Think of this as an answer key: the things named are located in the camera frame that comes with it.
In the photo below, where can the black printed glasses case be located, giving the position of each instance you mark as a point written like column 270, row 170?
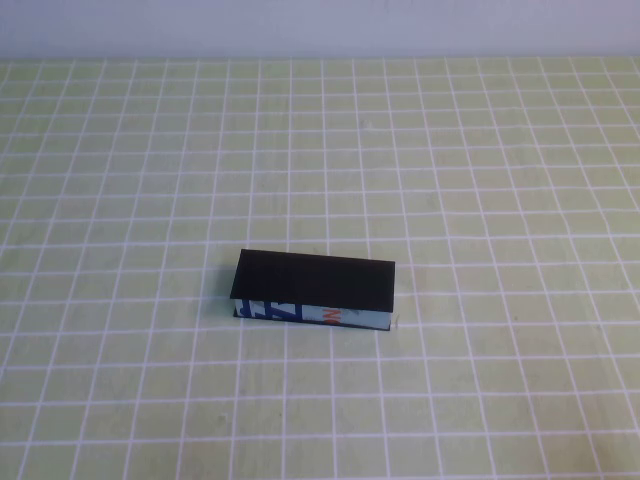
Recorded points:
column 310, row 280

